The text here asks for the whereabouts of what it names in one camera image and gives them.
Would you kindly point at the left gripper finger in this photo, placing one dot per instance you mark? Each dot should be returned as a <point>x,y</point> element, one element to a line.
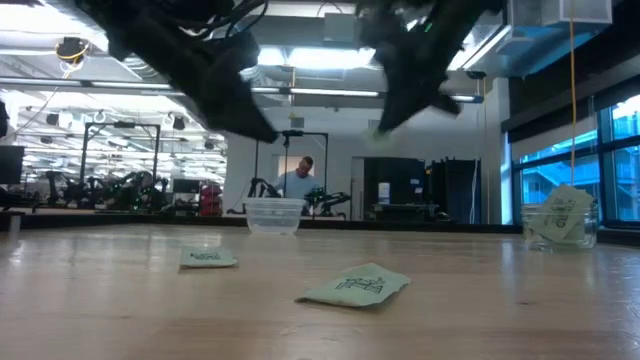
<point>250,125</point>

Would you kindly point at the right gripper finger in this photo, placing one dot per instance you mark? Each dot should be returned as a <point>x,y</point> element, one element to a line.
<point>400,107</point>

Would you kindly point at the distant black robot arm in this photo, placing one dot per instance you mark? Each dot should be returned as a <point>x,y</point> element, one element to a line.
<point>75,192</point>
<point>260,189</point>
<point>325,197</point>
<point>135,190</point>

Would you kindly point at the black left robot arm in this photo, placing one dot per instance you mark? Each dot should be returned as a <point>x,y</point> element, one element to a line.
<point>140,25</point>

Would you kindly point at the black cabinet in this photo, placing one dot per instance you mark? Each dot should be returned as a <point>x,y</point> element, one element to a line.
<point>400,175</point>
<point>455,185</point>

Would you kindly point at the person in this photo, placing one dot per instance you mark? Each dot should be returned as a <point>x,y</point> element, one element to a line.
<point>297,185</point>

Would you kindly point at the red cart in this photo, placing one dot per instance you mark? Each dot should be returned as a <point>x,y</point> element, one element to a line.
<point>211,200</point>

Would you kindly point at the grey ceiling box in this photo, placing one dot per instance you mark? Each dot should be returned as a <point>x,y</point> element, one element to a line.
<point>340,27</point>

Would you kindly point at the white blue sign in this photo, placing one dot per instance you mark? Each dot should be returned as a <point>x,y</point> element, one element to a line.
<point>384,193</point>

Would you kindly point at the clear plastic bowl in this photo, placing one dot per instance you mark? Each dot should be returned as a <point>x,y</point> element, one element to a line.
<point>272,217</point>

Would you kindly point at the small dark dome object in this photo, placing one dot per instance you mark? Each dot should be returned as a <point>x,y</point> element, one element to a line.
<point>442,217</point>

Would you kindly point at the white ceiling unit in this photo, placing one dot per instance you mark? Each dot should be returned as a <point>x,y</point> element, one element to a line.
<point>585,12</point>

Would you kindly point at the clear glass jar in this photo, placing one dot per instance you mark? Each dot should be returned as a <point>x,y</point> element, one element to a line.
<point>527,242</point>

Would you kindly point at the black monitor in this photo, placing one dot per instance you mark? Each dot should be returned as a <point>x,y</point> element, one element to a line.
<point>11,165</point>

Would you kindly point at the black gantry frame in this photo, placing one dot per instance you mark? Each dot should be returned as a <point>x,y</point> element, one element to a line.
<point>120,124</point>
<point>291,133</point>

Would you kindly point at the black security camera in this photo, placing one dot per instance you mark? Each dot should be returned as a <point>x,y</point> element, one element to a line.
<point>475,74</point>

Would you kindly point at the black table edge frame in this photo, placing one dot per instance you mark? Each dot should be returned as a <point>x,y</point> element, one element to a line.
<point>150,219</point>

